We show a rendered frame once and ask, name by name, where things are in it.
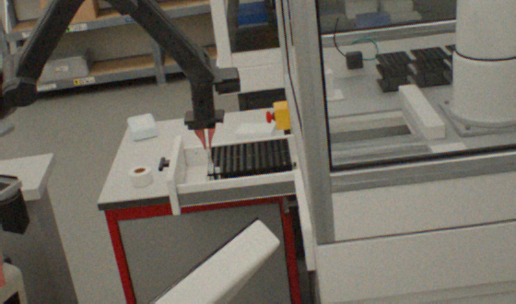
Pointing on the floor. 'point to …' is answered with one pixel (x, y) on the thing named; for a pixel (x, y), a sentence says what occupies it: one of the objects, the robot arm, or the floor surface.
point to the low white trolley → (190, 221)
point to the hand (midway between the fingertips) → (207, 146)
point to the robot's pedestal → (38, 236)
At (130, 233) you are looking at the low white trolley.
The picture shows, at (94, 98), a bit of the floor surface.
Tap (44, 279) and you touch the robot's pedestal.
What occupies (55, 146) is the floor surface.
